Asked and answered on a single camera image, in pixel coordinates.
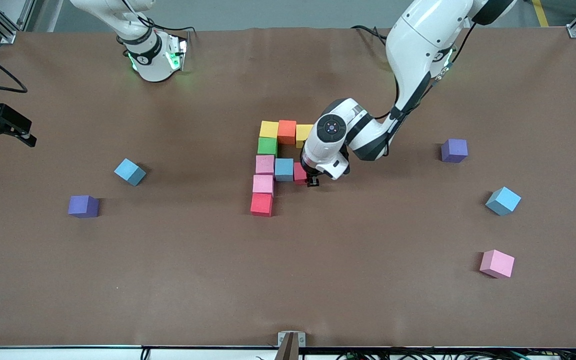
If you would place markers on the green foam cube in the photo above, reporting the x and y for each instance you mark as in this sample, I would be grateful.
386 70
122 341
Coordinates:
267 146

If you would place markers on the light blue foam cube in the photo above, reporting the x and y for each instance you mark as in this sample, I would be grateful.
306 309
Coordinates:
503 201
129 171
284 170

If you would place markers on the orange foam cube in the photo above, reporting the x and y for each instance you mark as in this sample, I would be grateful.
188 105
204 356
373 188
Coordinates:
287 131

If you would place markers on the rose red foam cube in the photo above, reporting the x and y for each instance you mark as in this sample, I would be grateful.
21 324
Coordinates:
298 172

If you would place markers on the yellow foam cube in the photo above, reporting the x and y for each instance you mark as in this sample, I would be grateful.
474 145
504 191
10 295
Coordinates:
303 132
269 129

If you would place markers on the violet foam cube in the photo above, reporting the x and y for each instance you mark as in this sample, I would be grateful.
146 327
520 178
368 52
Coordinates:
454 150

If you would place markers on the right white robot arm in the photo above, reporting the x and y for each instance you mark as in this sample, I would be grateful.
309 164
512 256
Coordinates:
153 60

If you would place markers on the brown table mat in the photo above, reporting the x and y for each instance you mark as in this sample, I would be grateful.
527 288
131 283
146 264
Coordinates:
288 290

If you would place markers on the metal table edge bracket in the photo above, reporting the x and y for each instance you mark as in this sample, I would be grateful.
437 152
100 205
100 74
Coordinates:
291 345

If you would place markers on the dark purple foam cube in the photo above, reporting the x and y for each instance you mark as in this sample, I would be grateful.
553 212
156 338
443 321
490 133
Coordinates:
83 206

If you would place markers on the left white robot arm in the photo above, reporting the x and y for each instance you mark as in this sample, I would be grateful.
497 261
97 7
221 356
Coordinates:
418 40

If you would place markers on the pink foam cube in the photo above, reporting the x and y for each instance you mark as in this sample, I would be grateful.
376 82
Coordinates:
496 263
265 165
263 184

